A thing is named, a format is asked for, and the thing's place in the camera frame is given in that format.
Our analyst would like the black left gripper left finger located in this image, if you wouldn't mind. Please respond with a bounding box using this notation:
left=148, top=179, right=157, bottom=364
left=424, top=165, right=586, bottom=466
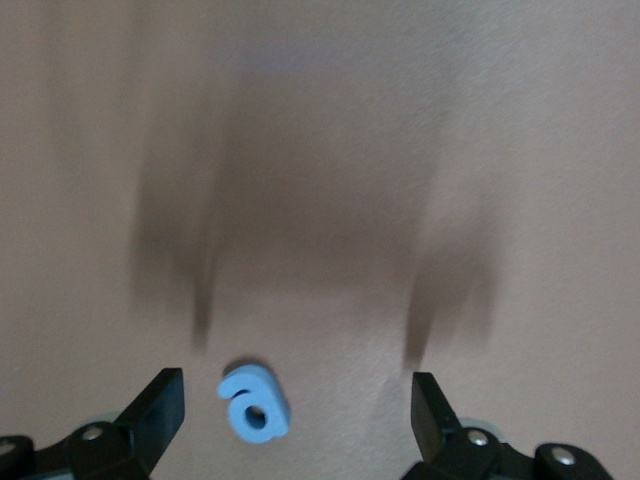
left=0, top=368, right=185, bottom=480

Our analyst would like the blue foam letter a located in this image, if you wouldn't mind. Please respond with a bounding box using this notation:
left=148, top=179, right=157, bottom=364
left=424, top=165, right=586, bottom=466
left=215, top=362, right=291, bottom=445

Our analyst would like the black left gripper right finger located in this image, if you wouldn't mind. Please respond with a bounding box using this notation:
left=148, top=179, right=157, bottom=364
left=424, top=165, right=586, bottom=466
left=399, top=372, right=611, bottom=480

